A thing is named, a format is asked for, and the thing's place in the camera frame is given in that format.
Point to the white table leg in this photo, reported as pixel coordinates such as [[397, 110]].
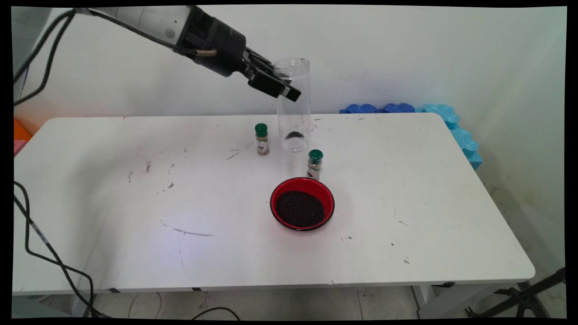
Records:
[[451, 300]]

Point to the light blue foam mat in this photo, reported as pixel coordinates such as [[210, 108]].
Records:
[[456, 131]]

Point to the black tripod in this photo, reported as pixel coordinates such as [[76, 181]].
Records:
[[519, 294]]

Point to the orange block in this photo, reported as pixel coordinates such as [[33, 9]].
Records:
[[20, 131]]

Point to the pink block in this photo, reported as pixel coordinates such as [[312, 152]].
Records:
[[19, 148]]

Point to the black seeds heap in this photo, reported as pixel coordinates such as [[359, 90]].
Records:
[[294, 135], [300, 210]]

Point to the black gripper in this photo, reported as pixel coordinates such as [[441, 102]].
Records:
[[216, 43]]

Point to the red bowl with black rim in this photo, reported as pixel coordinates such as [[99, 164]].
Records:
[[302, 183]]

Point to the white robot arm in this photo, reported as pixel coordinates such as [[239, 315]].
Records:
[[149, 20]]

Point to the dark blue foam piece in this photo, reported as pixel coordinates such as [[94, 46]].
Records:
[[359, 109], [398, 108]]

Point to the clear plastic jar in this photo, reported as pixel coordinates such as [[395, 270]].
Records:
[[293, 117]]

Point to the green-capped spice bottle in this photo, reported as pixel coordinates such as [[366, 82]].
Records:
[[262, 140], [314, 169]]

